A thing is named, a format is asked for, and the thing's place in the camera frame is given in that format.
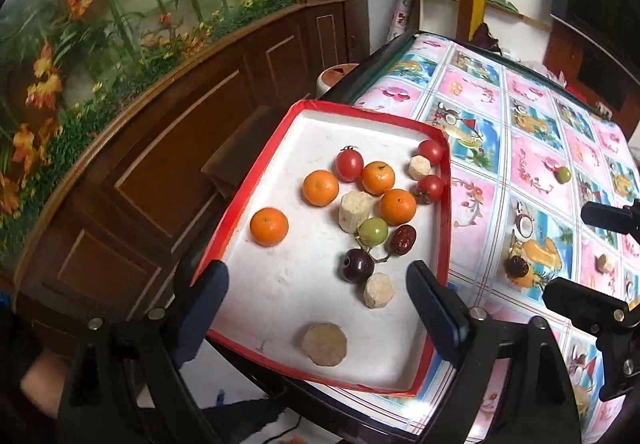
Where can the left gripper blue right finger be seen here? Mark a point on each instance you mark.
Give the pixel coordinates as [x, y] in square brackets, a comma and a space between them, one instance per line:
[441, 311]

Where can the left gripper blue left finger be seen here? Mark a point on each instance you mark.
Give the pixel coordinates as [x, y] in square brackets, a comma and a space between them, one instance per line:
[193, 312]

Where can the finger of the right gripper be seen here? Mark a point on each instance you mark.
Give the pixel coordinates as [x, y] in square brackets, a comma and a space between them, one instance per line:
[587, 309]
[620, 220]

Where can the pale sugarcane chunk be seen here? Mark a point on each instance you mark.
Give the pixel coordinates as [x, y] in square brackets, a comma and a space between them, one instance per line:
[419, 167]
[325, 344]
[355, 208]
[378, 291]

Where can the small orange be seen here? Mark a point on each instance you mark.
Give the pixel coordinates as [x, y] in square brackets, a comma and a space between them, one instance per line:
[268, 227]

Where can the dark purple plum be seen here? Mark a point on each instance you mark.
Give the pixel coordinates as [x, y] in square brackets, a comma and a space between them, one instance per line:
[357, 266]

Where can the orange mandarin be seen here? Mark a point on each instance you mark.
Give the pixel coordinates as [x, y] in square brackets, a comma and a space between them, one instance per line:
[377, 178]
[397, 207]
[320, 188]

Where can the person left hand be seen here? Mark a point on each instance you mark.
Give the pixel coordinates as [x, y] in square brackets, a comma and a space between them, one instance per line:
[44, 383]

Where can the green jujube fruit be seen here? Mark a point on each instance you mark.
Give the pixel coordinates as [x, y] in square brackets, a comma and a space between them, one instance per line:
[372, 232]
[562, 175]

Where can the dark fruit on cloth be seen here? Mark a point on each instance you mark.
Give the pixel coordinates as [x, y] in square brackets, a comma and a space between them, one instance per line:
[516, 267]

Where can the red date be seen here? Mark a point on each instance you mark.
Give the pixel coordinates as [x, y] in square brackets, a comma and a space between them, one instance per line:
[402, 241]

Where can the colourful fruit print tablecloth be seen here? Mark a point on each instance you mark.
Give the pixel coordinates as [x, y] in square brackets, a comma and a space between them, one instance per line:
[508, 127]

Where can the dark wooden cabinet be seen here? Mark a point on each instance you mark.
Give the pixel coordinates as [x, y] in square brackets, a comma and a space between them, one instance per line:
[110, 237]

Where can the red rimmed white tray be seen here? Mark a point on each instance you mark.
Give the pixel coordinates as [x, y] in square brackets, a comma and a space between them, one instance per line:
[276, 293]

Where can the red tomato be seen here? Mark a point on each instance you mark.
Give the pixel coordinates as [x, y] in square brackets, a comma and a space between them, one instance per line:
[432, 151]
[348, 164]
[430, 189]

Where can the dark stool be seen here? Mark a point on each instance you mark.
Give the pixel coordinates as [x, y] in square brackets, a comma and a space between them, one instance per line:
[232, 160]

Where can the round pot with lid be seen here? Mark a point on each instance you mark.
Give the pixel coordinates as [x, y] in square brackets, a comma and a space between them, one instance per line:
[331, 76]

